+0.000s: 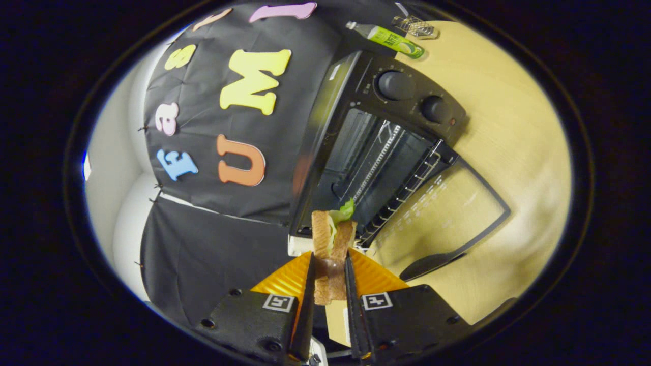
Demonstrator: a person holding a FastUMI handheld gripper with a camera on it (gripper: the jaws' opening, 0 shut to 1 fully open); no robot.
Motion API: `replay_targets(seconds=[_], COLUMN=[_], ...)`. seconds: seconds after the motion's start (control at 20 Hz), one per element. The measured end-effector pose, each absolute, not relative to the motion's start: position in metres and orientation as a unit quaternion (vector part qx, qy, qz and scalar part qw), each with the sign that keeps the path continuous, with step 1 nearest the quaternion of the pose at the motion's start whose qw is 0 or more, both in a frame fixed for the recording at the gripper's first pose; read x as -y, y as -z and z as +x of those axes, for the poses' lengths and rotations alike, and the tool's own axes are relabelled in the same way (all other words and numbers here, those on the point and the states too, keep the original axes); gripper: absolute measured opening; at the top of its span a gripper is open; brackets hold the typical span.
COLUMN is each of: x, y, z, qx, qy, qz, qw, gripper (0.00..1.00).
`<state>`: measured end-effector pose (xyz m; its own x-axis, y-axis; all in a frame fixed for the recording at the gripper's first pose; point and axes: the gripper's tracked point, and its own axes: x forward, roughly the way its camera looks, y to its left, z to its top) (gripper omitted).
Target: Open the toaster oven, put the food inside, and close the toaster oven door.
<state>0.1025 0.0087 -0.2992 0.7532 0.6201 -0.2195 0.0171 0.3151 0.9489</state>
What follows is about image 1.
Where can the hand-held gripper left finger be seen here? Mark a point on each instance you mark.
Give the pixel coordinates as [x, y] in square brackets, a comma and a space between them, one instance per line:
[307, 305]

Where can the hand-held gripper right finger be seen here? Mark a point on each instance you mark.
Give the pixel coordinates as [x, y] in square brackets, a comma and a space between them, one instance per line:
[352, 305]

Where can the toast sandwich with lettuce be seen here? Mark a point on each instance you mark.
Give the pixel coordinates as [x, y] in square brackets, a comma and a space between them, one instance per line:
[325, 239]

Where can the black backdrop cloth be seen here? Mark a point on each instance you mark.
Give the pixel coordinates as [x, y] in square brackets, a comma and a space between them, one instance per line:
[213, 254]

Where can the black toaster oven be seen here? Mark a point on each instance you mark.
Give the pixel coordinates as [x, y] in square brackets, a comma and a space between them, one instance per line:
[402, 86]

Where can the green drink bottle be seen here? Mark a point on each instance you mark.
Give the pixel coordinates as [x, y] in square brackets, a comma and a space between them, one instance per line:
[396, 40]

